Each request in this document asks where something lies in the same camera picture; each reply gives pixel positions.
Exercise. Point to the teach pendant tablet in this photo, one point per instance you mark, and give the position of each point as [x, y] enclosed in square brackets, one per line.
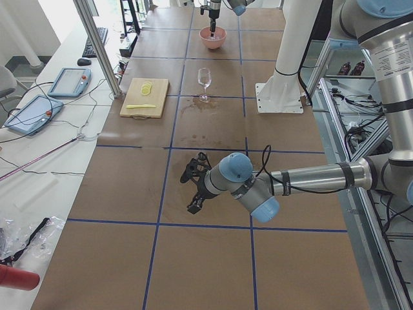
[36, 114]
[70, 83]

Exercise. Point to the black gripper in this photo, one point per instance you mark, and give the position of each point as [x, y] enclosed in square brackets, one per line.
[202, 188]
[213, 13]

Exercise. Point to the white pedestal column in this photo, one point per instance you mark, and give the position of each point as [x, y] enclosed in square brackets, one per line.
[281, 93]

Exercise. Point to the black computer mouse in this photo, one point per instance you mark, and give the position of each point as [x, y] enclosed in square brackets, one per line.
[83, 62]

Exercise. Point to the clear plastic bag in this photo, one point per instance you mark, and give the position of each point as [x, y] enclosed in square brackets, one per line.
[35, 240]

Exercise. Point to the clear wine glass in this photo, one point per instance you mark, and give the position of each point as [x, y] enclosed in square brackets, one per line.
[204, 78]

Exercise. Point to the pink bowl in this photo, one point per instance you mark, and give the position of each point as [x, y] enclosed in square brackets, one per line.
[203, 33]

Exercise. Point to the yellow plastic knife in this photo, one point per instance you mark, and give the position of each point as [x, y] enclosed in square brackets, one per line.
[143, 106]

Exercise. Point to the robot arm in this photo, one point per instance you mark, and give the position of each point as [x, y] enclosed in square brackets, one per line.
[384, 28]
[238, 6]

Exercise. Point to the aluminium frame post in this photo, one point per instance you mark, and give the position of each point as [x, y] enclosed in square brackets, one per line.
[87, 19]

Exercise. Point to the red bottle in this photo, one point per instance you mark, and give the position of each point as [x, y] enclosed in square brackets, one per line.
[18, 279]

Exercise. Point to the wooden cutting board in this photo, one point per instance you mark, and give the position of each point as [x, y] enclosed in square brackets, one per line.
[133, 97]

